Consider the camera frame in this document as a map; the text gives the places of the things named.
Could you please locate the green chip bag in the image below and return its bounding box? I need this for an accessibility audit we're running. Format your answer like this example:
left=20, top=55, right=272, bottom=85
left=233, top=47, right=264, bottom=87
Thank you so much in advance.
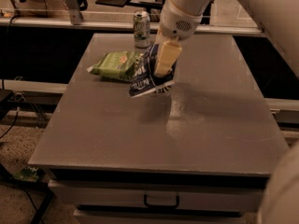
left=87, top=51, right=143, bottom=81

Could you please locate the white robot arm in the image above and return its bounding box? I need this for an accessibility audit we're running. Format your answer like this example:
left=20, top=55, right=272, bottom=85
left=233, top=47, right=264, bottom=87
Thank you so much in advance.
left=155, top=0, right=299, bottom=224

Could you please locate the blue chip bag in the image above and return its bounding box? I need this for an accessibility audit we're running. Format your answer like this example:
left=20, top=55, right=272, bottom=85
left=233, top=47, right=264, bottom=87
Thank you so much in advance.
left=129, top=45, right=177, bottom=98

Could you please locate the green packet on floor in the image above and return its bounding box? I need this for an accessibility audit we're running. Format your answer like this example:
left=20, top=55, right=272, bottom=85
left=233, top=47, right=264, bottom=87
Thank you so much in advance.
left=12, top=166, right=39, bottom=183

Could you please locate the black drawer handle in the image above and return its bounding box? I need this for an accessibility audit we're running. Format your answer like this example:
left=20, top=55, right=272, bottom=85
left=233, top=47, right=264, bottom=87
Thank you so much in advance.
left=143, top=194, right=180, bottom=209

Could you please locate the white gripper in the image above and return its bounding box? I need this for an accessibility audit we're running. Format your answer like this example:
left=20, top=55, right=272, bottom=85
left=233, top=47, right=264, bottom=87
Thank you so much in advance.
left=154, top=0, right=203, bottom=77

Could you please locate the green 7up can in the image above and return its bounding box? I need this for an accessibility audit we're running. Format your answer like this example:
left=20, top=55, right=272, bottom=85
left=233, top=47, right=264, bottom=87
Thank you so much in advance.
left=133, top=10, right=150, bottom=48

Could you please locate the metal railing post left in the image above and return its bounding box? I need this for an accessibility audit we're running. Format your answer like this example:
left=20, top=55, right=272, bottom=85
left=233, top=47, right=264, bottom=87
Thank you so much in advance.
left=65, top=0, right=83, bottom=25

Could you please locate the black cable on floor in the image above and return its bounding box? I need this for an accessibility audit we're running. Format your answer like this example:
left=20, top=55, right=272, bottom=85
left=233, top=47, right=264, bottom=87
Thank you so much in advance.
left=0, top=14, right=21, bottom=141

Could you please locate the black stand leg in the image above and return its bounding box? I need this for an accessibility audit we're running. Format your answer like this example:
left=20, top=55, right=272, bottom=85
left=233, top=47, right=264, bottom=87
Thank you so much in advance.
left=0, top=161, right=56, bottom=224

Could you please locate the grey drawer cabinet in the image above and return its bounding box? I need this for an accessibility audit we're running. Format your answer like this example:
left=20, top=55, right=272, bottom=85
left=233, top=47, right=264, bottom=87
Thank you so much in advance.
left=49, top=166, right=271, bottom=224

